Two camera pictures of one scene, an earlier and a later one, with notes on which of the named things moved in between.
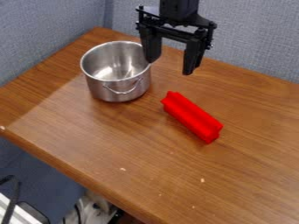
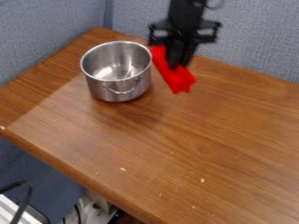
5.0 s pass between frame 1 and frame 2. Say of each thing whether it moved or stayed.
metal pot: stayed
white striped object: stayed
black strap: moved
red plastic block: moved
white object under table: stayed
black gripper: moved
